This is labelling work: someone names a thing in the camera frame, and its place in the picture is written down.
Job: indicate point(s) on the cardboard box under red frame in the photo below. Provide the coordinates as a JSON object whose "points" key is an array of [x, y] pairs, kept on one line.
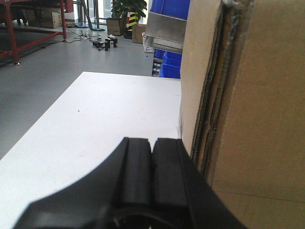
{"points": [[44, 19]]}

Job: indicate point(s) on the yellow black striped post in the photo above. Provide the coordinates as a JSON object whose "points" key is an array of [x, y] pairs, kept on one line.
{"points": [[132, 19]]}

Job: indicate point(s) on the small brown box on floor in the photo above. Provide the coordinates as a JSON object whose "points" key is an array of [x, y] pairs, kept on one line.
{"points": [[137, 31]]}

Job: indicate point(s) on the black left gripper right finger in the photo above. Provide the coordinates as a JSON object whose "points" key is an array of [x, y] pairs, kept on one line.
{"points": [[179, 185]]}

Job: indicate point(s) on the brown cardboard box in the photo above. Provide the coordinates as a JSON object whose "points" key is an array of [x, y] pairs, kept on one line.
{"points": [[243, 106]]}

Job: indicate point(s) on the blue bins under rail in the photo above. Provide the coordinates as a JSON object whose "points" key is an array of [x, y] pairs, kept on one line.
{"points": [[170, 68]]}

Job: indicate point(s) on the cardboard box by plant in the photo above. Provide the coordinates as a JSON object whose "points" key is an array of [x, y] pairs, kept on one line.
{"points": [[116, 26]]}

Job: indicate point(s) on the potted green plant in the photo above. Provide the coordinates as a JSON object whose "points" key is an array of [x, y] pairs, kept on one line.
{"points": [[120, 8]]}

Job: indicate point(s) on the red metal frame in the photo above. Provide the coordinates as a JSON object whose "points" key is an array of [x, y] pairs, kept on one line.
{"points": [[65, 6]]}

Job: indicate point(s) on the silver metal shelf rail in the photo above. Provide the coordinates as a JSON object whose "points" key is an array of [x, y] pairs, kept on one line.
{"points": [[165, 32]]}

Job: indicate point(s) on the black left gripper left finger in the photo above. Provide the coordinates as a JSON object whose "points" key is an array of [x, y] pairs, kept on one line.
{"points": [[122, 180]]}

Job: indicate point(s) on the black devices on floor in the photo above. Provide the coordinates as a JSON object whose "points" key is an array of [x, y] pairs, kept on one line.
{"points": [[106, 44]]}

